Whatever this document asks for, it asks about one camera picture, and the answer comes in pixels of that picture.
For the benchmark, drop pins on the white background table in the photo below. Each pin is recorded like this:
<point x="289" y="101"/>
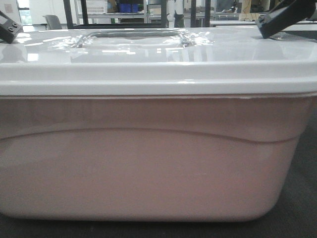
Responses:
<point x="214" y="23"/>

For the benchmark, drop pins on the blue bins on far shelf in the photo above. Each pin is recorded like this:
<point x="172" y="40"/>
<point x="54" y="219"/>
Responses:
<point x="128" y="8"/>

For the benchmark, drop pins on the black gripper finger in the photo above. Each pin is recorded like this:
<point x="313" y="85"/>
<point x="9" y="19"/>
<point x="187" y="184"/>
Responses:
<point x="287" y="13"/>
<point x="9" y="29"/>

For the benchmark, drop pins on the white lidded storage bin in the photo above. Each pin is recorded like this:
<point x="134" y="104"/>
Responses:
<point x="197" y="124"/>

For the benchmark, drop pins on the black metal frame rack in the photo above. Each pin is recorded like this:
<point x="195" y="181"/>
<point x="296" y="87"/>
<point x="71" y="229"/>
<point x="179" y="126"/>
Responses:
<point x="104" y="14"/>

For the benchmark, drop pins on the grey office chair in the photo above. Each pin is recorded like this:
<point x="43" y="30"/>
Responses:
<point x="53" y="22"/>

